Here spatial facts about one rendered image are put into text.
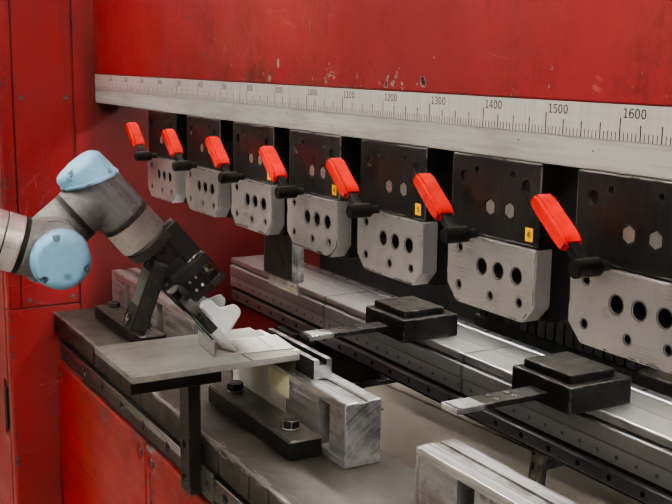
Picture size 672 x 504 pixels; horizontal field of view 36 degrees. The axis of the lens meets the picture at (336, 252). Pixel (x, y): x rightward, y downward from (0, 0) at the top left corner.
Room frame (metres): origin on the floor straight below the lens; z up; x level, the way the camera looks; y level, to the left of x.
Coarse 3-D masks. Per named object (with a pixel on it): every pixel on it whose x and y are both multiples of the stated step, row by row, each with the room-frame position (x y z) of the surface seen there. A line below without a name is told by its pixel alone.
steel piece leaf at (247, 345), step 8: (200, 336) 1.56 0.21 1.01; (200, 344) 1.56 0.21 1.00; (208, 344) 1.52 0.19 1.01; (216, 344) 1.56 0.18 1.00; (240, 344) 1.56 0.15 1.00; (248, 344) 1.56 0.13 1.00; (256, 344) 1.56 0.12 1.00; (264, 344) 1.56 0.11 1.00; (208, 352) 1.52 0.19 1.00; (216, 352) 1.52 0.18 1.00; (224, 352) 1.52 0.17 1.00; (232, 352) 1.52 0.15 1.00; (240, 352) 1.52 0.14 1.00; (248, 352) 1.52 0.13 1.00; (256, 352) 1.52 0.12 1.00
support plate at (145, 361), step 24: (192, 336) 1.61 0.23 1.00; (240, 336) 1.62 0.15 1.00; (120, 360) 1.48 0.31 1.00; (144, 360) 1.48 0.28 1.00; (168, 360) 1.48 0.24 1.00; (192, 360) 1.48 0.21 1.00; (216, 360) 1.48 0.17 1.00; (240, 360) 1.48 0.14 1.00; (264, 360) 1.49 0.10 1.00; (288, 360) 1.51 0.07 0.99
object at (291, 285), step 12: (264, 240) 1.65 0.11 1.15; (276, 240) 1.61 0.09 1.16; (288, 240) 1.57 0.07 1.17; (264, 252) 1.65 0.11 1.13; (276, 252) 1.61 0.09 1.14; (288, 252) 1.57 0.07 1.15; (300, 252) 1.57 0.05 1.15; (264, 264) 1.64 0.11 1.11; (276, 264) 1.61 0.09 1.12; (288, 264) 1.57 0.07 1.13; (300, 264) 1.57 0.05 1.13; (276, 276) 1.61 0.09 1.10; (288, 276) 1.57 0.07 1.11; (300, 276) 1.57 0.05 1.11; (288, 288) 1.59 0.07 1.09
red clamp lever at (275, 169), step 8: (264, 152) 1.49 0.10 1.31; (272, 152) 1.49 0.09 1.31; (264, 160) 1.48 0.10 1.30; (272, 160) 1.47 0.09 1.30; (280, 160) 1.48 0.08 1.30; (272, 168) 1.46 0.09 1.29; (280, 168) 1.47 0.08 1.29; (272, 176) 1.46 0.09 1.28; (280, 176) 1.46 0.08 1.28; (280, 184) 1.45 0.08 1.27; (280, 192) 1.43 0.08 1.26; (288, 192) 1.44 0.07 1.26; (296, 192) 1.44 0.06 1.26
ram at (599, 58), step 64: (128, 0) 2.12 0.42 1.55; (192, 0) 1.82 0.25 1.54; (256, 0) 1.60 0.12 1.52; (320, 0) 1.42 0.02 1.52; (384, 0) 1.29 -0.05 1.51; (448, 0) 1.17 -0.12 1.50; (512, 0) 1.07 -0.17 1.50; (576, 0) 0.99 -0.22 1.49; (640, 0) 0.92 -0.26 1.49; (128, 64) 2.12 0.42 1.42; (192, 64) 1.82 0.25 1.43; (256, 64) 1.60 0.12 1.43; (320, 64) 1.42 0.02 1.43; (384, 64) 1.28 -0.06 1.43; (448, 64) 1.17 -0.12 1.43; (512, 64) 1.07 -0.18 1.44; (576, 64) 0.99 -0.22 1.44; (640, 64) 0.92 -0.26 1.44; (320, 128) 1.42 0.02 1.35; (384, 128) 1.28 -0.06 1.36; (448, 128) 1.16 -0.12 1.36
